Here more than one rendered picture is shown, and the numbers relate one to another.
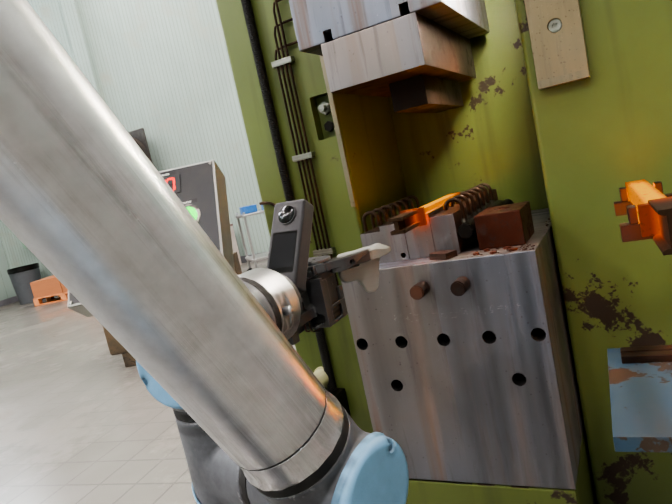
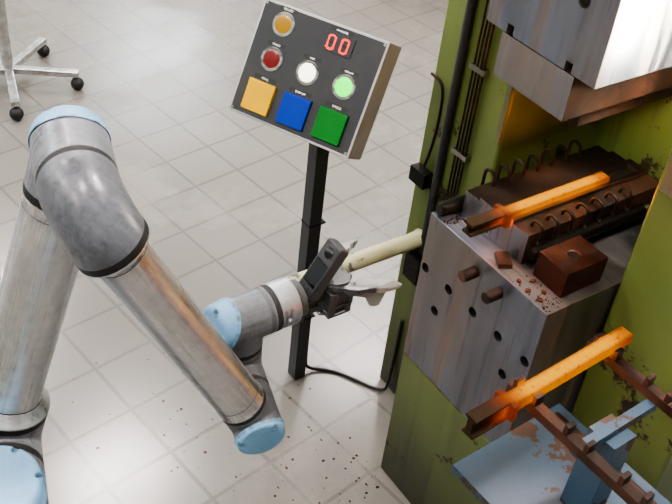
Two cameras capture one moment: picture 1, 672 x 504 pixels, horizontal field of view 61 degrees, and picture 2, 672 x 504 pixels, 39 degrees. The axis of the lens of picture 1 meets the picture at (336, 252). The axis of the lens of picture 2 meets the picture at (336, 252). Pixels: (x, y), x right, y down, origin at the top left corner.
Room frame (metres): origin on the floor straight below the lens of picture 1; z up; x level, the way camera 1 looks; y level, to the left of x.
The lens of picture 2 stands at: (-0.55, -0.50, 2.18)
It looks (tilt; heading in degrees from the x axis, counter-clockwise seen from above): 39 degrees down; 23
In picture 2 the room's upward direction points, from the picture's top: 7 degrees clockwise
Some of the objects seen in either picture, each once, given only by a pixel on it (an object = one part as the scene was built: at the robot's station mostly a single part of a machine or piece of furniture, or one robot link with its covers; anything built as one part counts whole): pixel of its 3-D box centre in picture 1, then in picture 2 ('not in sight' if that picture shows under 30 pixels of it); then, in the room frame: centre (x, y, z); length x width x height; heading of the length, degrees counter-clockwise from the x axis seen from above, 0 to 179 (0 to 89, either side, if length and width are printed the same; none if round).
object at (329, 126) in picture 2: not in sight; (330, 126); (1.17, 0.30, 1.01); 0.07 x 0.05 x 0.07; 87
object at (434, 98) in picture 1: (429, 95); (618, 89); (1.32, -0.28, 1.24); 0.30 x 0.07 x 0.06; 152
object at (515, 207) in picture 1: (504, 224); (570, 266); (1.08, -0.33, 0.95); 0.12 x 0.09 x 0.07; 152
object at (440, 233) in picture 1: (437, 221); (563, 197); (1.29, -0.24, 0.96); 0.42 x 0.20 x 0.09; 152
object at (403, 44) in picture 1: (407, 63); (606, 54); (1.29, -0.24, 1.32); 0.42 x 0.20 x 0.10; 152
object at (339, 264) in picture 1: (337, 263); (353, 285); (0.71, 0.00, 1.00); 0.09 x 0.05 x 0.02; 116
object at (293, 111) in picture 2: not in sight; (294, 111); (1.18, 0.40, 1.01); 0.07 x 0.05 x 0.07; 87
